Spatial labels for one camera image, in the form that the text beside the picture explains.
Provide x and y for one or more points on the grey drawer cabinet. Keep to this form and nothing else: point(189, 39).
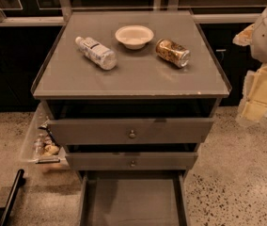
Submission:
point(140, 86)

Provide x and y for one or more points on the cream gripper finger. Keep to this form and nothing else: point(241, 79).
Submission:
point(244, 38)
point(253, 106)

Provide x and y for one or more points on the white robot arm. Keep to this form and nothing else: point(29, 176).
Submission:
point(253, 106)

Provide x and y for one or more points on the white paper bowl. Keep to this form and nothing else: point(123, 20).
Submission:
point(134, 37)

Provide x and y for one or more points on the snack items in bin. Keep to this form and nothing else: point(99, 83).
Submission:
point(44, 144)

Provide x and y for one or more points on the clear plastic water bottle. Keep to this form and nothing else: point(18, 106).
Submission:
point(104, 57)

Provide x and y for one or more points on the orange soda can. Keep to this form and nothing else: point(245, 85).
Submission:
point(172, 52)

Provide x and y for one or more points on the clear plastic storage bin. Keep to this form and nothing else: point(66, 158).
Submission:
point(27, 154)

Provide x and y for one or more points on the grey drawer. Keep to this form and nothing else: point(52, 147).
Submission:
point(133, 198)
point(131, 161)
point(130, 131)

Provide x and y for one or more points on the bottom grey drawer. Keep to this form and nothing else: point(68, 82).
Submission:
point(133, 198)

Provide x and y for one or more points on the top grey drawer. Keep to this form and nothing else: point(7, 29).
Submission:
point(130, 131)

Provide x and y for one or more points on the middle grey drawer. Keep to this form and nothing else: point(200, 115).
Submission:
point(131, 161)

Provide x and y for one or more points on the black metal stand leg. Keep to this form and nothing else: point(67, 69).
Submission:
point(5, 210)

